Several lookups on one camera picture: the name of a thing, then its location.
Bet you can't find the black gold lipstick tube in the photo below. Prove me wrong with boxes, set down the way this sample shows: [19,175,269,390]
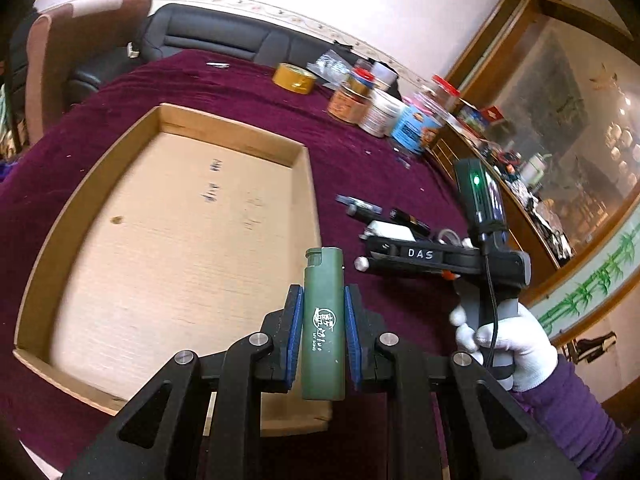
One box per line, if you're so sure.
[390,208,432,238]

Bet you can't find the green lighter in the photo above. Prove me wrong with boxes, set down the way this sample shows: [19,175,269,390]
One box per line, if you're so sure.
[300,247,346,401]

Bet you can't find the purple right sleeve forearm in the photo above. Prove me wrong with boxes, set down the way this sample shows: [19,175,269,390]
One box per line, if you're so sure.
[512,358,624,479]

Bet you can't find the white gloved right hand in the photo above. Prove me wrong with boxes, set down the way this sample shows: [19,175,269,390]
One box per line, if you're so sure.
[449,304,559,392]

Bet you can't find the white power adapter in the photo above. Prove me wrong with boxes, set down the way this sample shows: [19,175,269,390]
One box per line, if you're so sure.
[359,220,416,242]

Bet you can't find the blue black pen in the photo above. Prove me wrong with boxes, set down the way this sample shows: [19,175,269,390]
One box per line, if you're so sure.
[335,194,383,214]

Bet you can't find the blue cartoon label jar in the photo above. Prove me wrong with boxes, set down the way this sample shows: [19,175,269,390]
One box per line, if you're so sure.
[390,93,442,156]

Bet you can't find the cardboard tray box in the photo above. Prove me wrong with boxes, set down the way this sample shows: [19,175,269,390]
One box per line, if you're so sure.
[14,104,320,415]

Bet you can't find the red lid clear jar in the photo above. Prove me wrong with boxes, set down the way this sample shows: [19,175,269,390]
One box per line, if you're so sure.
[430,75,460,112]

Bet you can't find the wooden counter cabinet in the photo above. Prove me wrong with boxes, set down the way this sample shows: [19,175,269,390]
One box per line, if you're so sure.
[424,0,640,306]

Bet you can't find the white label jar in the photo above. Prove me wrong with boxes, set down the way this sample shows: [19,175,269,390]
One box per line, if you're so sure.
[358,90,406,138]

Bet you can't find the orange label jar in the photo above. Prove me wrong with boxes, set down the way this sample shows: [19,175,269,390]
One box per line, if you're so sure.
[326,67,375,125]

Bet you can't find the maroon velvet tablecloth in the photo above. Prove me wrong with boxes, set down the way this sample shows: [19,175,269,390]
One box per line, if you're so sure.
[1,50,466,469]

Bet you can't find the yellow tape roll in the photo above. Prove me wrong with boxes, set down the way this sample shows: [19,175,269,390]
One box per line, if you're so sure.
[272,63,317,96]

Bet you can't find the black leather sofa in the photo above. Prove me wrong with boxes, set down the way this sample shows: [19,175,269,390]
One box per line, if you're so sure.
[67,2,352,106]

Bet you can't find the brown armchair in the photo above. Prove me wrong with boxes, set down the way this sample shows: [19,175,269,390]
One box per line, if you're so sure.
[25,0,152,144]

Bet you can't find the black tracker camera with LED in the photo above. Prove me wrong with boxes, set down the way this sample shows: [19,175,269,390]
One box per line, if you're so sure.
[454,158,508,246]

